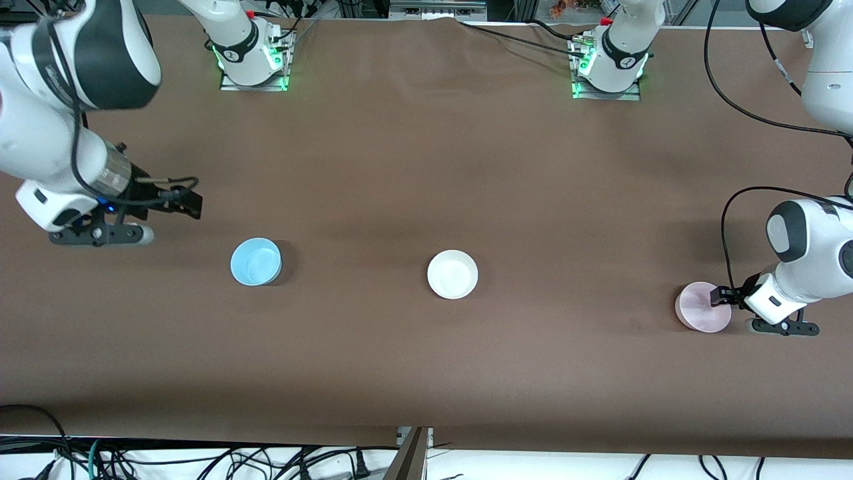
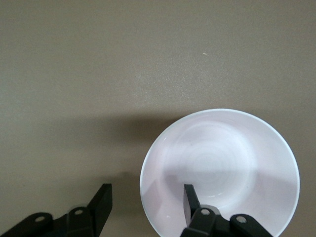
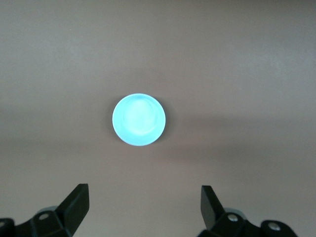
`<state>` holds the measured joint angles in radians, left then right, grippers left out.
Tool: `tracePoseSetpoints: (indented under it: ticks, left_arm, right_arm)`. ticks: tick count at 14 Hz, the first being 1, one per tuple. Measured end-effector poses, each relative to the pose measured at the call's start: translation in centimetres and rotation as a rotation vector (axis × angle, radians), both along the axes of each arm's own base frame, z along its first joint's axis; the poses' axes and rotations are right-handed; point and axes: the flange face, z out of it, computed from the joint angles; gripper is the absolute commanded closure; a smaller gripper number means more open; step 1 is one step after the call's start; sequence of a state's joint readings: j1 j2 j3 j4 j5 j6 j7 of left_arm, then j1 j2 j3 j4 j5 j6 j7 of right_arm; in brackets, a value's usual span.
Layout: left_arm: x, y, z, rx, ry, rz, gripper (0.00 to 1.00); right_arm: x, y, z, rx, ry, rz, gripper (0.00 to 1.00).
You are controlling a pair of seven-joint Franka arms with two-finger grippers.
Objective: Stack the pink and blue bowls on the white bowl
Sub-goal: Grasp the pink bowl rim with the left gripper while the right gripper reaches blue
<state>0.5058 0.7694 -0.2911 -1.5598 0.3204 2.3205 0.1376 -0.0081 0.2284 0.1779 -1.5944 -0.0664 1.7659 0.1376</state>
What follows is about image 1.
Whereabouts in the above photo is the pink bowl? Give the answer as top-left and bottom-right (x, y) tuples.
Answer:
(674, 281), (732, 333)

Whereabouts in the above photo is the blue bowl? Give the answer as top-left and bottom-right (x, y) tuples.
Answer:
(230, 237), (283, 287)

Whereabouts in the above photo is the white bowl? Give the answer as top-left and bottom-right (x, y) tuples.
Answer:
(426, 249), (479, 300)

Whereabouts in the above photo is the brown table cover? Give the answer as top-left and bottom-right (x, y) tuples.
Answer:
(0, 13), (853, 461)

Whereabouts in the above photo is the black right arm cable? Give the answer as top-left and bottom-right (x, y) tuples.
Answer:
(37, 10), (201, 207)

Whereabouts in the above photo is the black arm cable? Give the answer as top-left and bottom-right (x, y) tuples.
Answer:
(37, 10), (201, 207)
(704, 0), (853, 295)

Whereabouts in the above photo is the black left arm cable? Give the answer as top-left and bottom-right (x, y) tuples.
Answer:
(704, 0), (853, 295)

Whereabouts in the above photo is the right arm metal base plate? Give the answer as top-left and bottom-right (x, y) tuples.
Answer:
(219, 30), (293, 93)

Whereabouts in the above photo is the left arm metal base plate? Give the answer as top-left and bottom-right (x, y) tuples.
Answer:
(571, 37), (642, 101)

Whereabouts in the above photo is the black looped floor cable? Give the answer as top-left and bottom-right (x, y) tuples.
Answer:
(0, 403), (71, 480)

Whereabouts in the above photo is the grey metal frame bar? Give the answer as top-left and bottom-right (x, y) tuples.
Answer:
(389, 0), (488, 21)

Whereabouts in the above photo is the black cable across table cover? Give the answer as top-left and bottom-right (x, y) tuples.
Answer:
(458, 20), (584, 54)

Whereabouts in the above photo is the aluminium profile post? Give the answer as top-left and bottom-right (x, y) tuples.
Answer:
(383, 427), (434, 480)

